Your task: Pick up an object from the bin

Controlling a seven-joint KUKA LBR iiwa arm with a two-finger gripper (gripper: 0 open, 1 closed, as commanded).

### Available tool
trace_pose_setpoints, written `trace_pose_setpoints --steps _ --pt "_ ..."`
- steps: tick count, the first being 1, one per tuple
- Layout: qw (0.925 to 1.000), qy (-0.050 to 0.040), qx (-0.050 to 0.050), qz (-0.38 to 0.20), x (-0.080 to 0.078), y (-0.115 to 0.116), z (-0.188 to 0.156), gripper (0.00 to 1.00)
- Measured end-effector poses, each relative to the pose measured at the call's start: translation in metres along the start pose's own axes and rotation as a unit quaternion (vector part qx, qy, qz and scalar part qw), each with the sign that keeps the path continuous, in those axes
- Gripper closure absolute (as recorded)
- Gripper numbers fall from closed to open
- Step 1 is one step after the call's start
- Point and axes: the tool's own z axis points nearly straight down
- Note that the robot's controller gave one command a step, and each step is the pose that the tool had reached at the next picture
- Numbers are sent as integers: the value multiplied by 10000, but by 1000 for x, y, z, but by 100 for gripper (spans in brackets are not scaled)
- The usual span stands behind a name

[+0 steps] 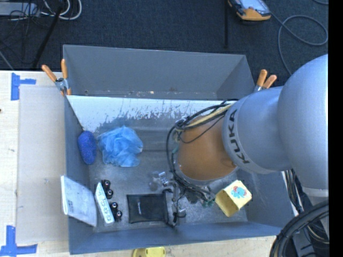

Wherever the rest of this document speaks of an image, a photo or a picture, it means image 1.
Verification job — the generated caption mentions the black fabric pouch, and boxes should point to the black fabric pouch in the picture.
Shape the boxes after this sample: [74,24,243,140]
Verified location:
[125,192,170,224]

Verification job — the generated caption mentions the pale cardboard board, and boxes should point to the pale cardboard board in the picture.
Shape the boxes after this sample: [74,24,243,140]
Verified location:
[15,84,71,246]

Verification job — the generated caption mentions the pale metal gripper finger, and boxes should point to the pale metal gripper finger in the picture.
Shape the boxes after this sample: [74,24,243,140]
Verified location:
[148,179,173,193]
[151,170,168,181]

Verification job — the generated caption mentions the light blue mesh bath pouf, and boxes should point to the light blue mesh bath pouf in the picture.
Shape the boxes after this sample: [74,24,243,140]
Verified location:
[96,125,144,168]

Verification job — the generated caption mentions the yellow box with blue elephant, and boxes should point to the yellow box with blue elephant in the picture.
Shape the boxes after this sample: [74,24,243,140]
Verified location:
[214,179,253,218]

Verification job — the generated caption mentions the grey metal bin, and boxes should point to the grey metal bin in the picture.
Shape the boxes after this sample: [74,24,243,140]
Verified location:
[62,44,296,255]

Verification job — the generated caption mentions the black batteries on white card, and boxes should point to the black batteries on white card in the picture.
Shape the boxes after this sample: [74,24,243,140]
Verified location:
[94,179,124,224]

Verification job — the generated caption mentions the white paper packet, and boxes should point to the white paper packet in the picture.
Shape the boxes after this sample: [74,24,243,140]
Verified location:
[60,175,98,228]

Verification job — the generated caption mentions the dark blue sponge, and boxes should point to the dark blue sponge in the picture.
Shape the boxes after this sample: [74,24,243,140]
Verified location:
[77,130,98,165]

